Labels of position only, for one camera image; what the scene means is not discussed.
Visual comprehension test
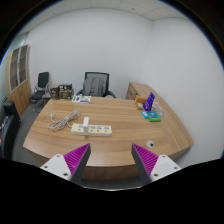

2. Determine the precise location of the dark cardboard box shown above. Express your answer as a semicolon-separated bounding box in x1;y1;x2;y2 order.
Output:
50;84;74;100

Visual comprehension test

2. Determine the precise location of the low wooden side cabinet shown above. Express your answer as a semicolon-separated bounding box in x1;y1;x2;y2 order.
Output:
126;82;159;100

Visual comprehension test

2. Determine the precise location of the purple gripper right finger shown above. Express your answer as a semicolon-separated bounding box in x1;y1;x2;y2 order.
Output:
131;144;180;184

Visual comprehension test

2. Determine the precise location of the wooden glass-door cabinet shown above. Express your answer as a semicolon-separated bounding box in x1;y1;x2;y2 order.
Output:
5;45;30;115

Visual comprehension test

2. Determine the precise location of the white coiled power cable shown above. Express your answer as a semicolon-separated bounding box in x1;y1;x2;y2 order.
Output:
47;109;82;132

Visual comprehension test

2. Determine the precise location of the white charger plug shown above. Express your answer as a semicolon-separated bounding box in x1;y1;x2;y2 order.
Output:
83;117;89;127

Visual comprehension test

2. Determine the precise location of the grey mesh office chair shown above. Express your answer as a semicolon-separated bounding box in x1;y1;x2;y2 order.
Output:
77;72;115;98

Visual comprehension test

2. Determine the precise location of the wooden office desk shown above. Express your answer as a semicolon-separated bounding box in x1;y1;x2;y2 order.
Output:
22;96;195;181

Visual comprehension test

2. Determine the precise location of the black visitor chair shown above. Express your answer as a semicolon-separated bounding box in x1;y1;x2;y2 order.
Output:
30;72;50;112

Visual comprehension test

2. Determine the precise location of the white power strip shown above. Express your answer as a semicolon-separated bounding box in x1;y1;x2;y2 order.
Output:
71;123;112;137

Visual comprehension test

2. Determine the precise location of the desk cable grommet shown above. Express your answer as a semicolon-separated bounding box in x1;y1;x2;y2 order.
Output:
146;140;155;148

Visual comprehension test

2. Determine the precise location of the green small box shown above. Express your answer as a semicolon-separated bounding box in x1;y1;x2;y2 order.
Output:
148;115;161;122

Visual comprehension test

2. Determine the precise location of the blue small box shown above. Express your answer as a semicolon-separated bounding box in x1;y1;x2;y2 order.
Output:
141;111;149;119

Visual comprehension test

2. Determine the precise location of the black chair at left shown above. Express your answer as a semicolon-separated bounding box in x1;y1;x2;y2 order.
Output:
0;101;21;160

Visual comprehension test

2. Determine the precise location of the orange small box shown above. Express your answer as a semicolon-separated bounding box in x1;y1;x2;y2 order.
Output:
135;96;147;105

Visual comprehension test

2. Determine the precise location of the white green flat box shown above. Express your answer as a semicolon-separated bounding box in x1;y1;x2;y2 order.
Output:
72;95;91;103

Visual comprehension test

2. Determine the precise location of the purple upright box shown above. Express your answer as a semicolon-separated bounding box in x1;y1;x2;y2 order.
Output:
143;93;155;111

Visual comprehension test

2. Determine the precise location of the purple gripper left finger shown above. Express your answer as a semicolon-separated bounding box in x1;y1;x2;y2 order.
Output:
41;144;91;184

